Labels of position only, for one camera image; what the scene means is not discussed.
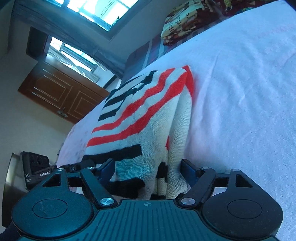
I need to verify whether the striped knit children's sweater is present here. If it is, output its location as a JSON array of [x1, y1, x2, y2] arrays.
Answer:
[[83, 66, 194, 200]]

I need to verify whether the white floral bed sheet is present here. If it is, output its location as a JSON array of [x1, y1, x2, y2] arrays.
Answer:
[[57, 1, 295, 240]]

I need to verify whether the brown wooden door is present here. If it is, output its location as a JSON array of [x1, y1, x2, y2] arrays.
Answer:
[[18, 62, 109, 124]]

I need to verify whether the striped side bed mattress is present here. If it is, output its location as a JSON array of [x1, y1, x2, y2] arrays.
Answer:
[[121, 34, 170, 84]]

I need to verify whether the blue curtain left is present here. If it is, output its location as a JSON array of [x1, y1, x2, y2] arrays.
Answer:
[[13, 1, 125, 78]]

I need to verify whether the folded yellow patterned blanket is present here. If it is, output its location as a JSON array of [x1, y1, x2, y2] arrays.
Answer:
[[161, 0, 218, 46]]

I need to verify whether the striped pillow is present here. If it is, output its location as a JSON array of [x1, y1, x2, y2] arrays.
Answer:
[[214, 0, 273, 16]]

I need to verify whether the large window with frame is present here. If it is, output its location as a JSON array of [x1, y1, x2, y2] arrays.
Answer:
[[49, 0, 150, 40]]

